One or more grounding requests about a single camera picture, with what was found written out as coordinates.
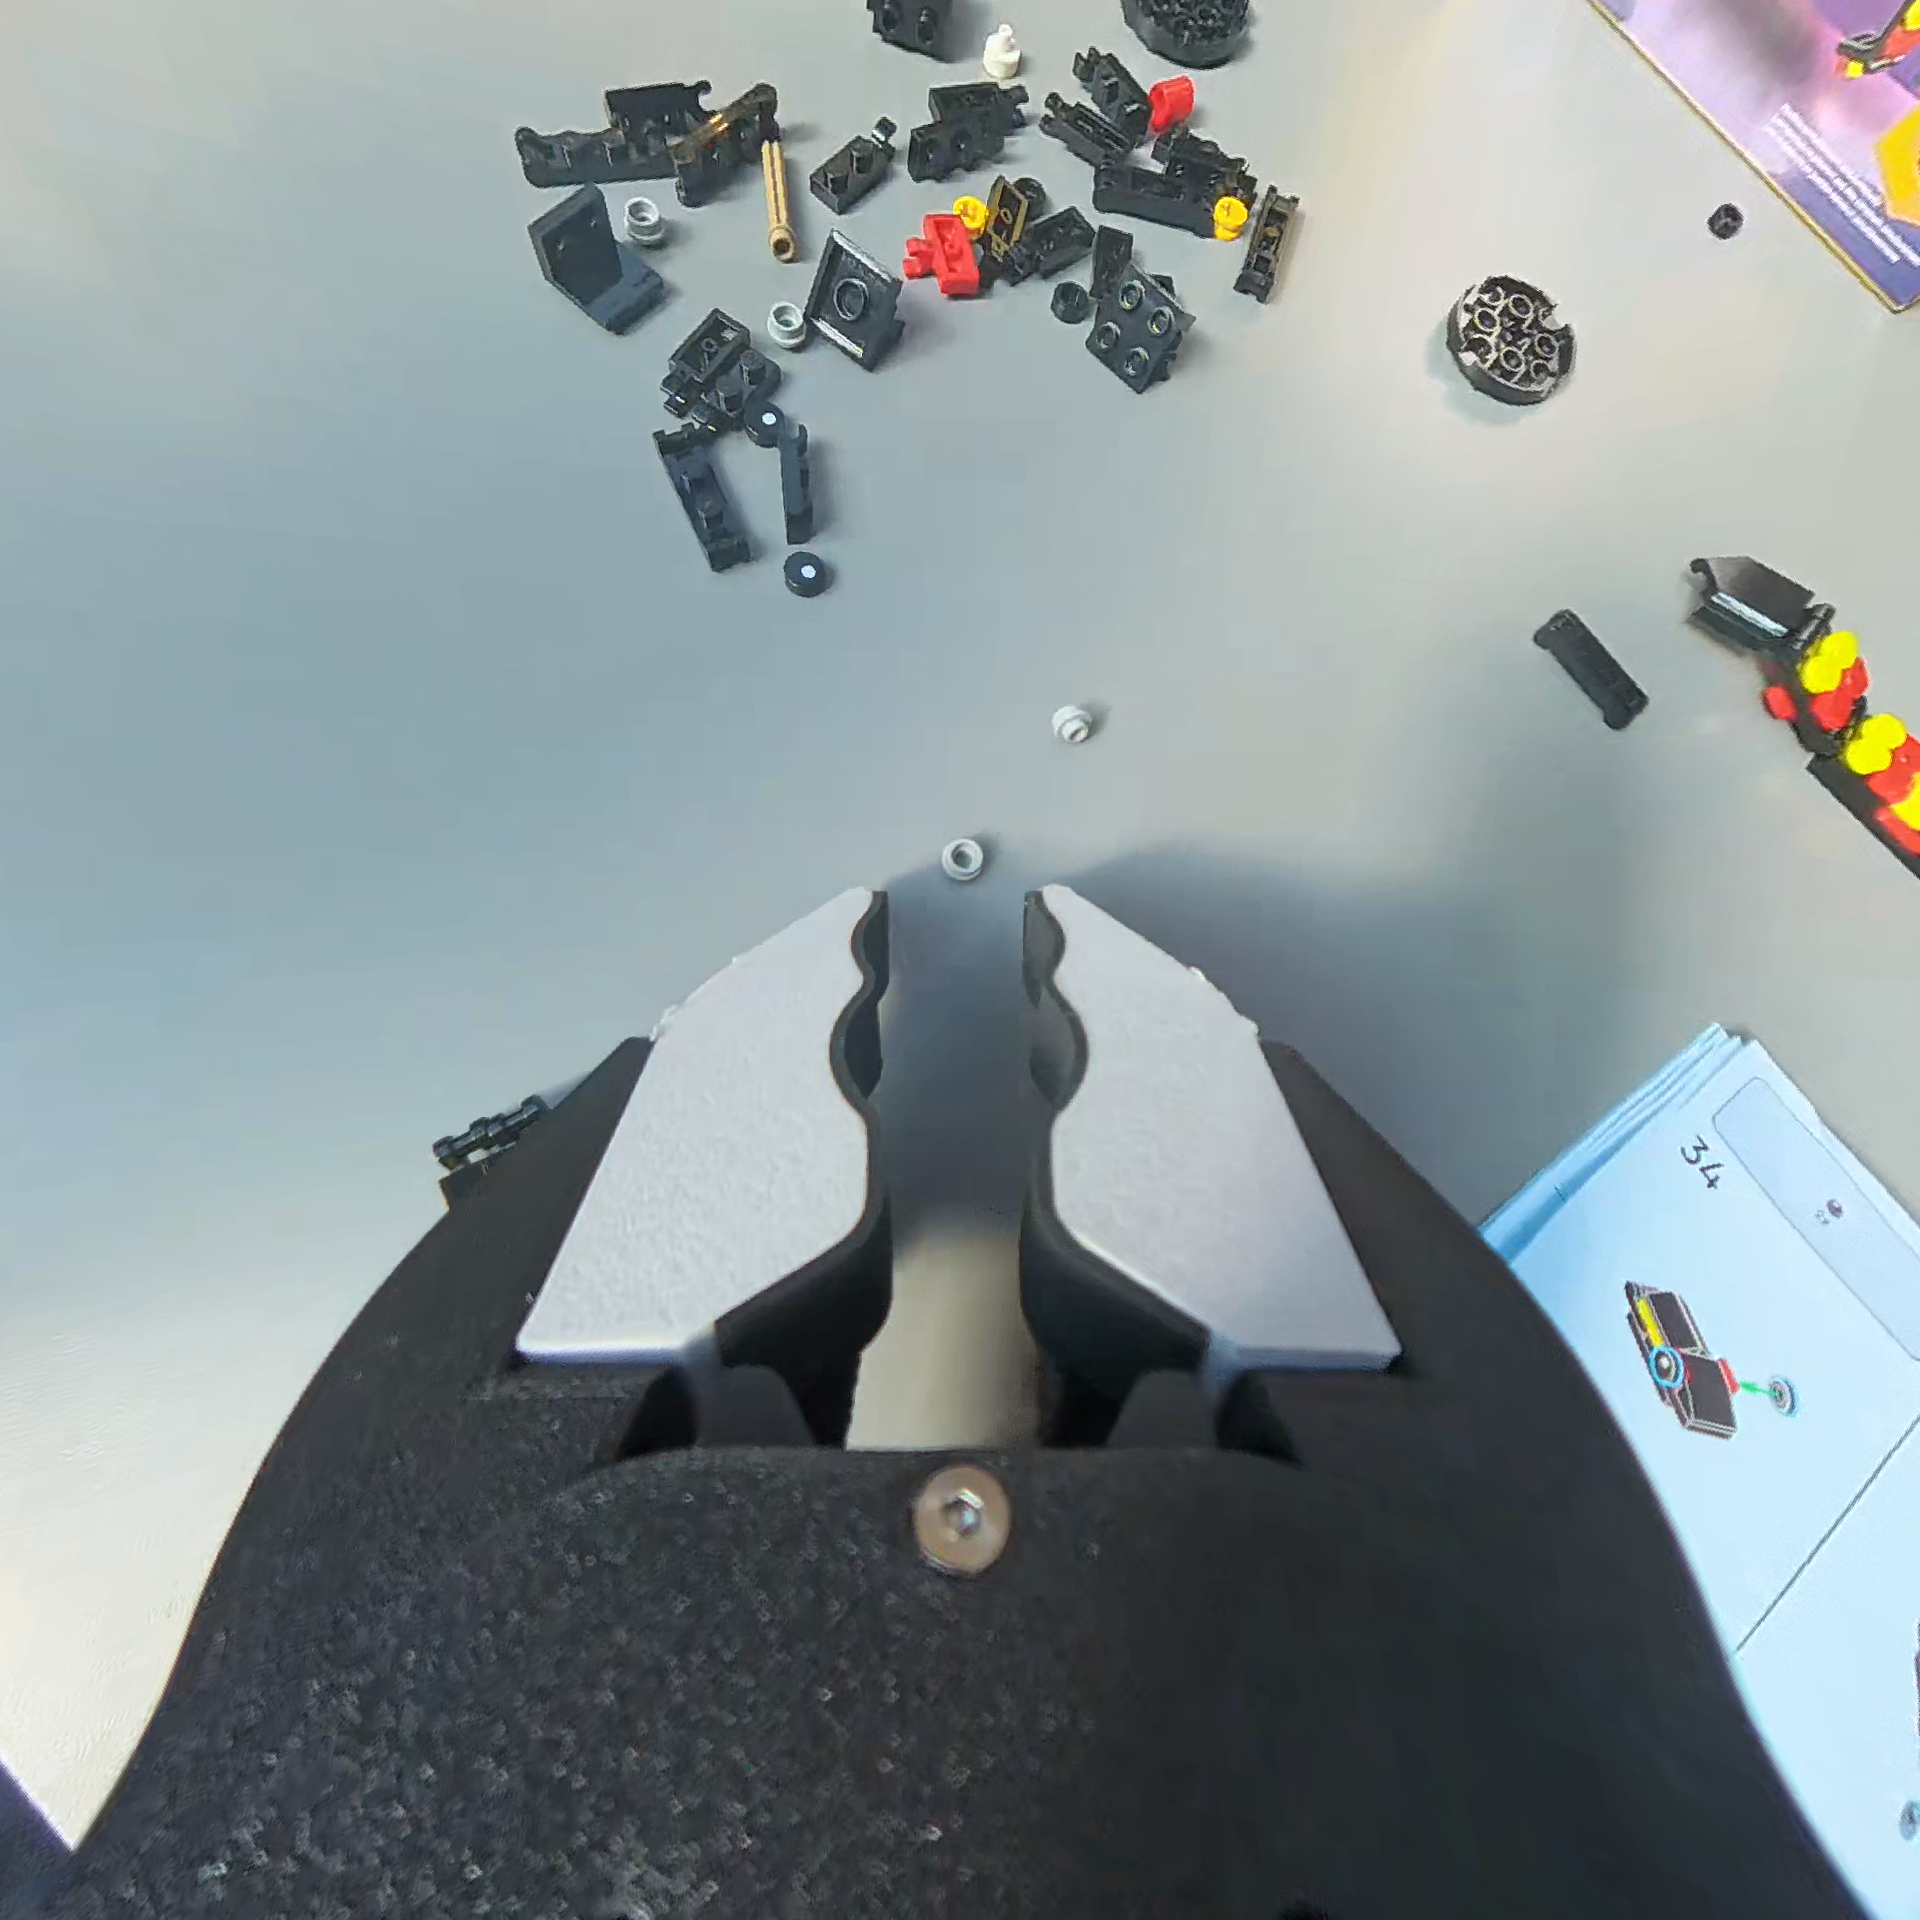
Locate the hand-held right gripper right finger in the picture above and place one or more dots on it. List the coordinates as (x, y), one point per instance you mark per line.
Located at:
(1202, 1184)

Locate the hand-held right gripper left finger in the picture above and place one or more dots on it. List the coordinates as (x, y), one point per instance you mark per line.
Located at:
(705, 1184)

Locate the black toy brick assembly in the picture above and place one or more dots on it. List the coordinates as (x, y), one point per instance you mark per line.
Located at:
(488, 1144)

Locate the light grey round stud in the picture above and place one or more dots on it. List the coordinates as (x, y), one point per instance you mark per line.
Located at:
(786, 324)
(645, 222)
(1072, 724)
(961, 857)

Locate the grey desk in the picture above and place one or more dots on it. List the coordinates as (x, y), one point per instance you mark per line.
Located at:
(376, 750)

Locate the open blue instruction booklet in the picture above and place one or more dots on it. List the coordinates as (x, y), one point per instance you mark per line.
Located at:
(1725, 1276)

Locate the black round tile white dot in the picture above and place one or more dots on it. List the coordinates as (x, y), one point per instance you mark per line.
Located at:
(806, 576)

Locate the long black brick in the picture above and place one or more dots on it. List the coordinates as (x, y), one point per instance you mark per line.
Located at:
(1591, 669)

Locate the red yellow black brick leg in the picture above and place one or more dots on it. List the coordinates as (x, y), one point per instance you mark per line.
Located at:
(1832, 676)

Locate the pile of black toy bricks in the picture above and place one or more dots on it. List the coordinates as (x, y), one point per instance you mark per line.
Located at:
(1141, 329)

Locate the black round brick plate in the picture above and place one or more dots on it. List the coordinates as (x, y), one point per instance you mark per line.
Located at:
(1506, 340)
(1185, 30)

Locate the red flat brick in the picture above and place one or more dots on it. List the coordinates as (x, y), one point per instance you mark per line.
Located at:
(941, 252)

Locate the tan brick rod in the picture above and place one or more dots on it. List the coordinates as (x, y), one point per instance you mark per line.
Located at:
(775, 196)

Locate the red clip brick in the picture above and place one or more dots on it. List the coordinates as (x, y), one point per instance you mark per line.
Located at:
(1172, 100)

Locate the small white brick piece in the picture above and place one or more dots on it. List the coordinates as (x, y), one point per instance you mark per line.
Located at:
(1001, 53)

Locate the purple toy brick box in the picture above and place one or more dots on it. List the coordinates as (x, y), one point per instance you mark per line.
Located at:
(1771, 104)

